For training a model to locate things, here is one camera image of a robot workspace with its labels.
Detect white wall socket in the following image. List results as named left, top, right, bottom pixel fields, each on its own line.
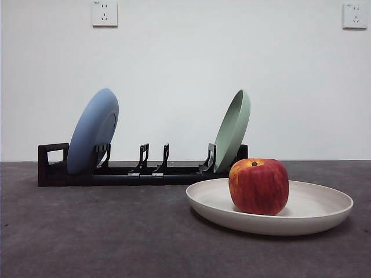
left=92, top=1, right=118, bottom=28
left=342, top=2, right=368, bottom=30

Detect black plate rack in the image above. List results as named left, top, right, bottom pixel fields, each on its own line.
left=37, top=142, right=249, bottom=188

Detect cream yellow plate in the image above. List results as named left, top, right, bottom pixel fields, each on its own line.
left=185, top=177, right=354, bottom=236

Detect red apple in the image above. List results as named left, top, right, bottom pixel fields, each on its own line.
left=228, top=158, right=290, bottom=216

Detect blue plate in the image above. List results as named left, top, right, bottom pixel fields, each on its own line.
left=66, top=87, right=120, bottom=175

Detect pale green plate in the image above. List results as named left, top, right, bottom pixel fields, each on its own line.
left=213, top=89, right=251, bottom=174

